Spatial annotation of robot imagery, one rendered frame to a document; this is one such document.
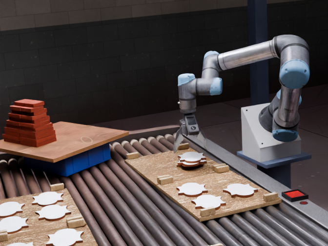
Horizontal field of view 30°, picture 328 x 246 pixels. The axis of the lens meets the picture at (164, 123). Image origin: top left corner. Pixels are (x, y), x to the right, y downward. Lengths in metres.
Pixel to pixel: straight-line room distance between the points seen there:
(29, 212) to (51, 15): 5.06
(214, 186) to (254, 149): 0.57
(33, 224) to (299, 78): 1.18
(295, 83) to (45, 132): 1.20
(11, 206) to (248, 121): 1.23
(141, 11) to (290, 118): 5.08
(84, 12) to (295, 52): 5.11
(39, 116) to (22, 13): 4.39
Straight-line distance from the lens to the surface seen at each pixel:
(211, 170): 2.73
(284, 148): 3.08
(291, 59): 2.53
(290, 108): 2.73
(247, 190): 2.45
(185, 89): 2.69
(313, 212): 2.33
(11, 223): 2.34
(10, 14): 7.23
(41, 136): 2.95
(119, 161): 3.01
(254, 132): 3.03
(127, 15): 7.62
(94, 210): 2.45
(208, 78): 2.69
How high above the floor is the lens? 1.82
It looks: 14 degrees down
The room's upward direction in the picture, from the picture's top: 4 degrees counter-clockwise
